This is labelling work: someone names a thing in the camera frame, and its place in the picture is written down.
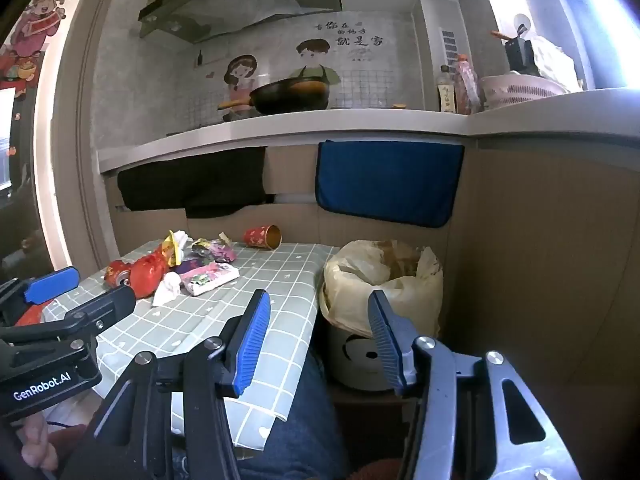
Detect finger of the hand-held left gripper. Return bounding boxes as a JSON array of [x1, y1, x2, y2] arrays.
[[0, 266, 81, 328], [60, 286, 137, 342]]

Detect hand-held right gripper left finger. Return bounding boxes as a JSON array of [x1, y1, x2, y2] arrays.
[[62, 289, 273, 480]]

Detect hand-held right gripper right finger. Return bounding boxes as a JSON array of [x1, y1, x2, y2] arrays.
[[367, 290, 583, 480]]

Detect white trash bin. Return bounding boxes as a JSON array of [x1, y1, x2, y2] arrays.
[[320, 320, 401, 393]]

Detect yellowish plastic bin bag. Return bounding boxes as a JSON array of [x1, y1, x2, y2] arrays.
[[320, 240, 445, 341]]

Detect round silver yellow scouring pad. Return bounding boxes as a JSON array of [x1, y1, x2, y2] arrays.
[[165, 230, 185, 268]]

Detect person's left hand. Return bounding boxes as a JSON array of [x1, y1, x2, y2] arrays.
[[20, 415, 63, 473]]

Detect red drink can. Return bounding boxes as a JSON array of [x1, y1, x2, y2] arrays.
[[104, 259, 133, 288]]

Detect red yellow snack packet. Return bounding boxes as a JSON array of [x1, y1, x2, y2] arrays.
[[15, 300, 56, 328]]

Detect red patterned snack packet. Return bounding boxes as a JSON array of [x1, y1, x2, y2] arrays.
[[127, 245, 173, 301]]

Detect green checked tablecloth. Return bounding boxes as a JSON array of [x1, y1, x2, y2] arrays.
[[42, 240, 341, 448]]

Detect pink white flat packet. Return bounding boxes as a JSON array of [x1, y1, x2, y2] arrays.
[[179, 260, 240, 297]]

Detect person's jeans leg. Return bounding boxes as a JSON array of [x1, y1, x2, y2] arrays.
[[172, 350, 351, 480]]

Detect red paper cup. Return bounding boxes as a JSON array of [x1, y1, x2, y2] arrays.
[[243, 224, 282, 251]]

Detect black cloth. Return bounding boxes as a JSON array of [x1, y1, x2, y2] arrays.
[[117, 146, 273, 220]]

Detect brown cardboard panel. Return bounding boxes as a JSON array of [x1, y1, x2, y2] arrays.
[[105, 137, 640, 411]]

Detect blue cloth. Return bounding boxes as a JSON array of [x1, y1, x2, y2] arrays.
[[314, 140, 466, 229]]

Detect white kitchen counter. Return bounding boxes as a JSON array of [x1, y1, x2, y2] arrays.
[[97, 87, 640, 176]]

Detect black wok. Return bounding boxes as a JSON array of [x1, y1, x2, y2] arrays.
[[217, 79, 332, 116]]

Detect brown sauce bottle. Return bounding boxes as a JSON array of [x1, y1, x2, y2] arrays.
[[436, 65, 458, 113]]

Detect pink plastic bottle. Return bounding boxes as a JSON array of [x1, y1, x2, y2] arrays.
[[454, 54, 483, 116]]

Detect black knife block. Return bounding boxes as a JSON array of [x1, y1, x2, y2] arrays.
[[491, 12, 543, 78]]

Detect white cloth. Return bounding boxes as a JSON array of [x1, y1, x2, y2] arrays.
[[530, 37, 583, 93]]

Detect grey range hood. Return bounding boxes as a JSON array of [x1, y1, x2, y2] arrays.
[[137, 0, 343, 45]]

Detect cartoon couple wall sticker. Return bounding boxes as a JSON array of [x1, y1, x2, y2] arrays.
[[192, 20, 396, 111]]

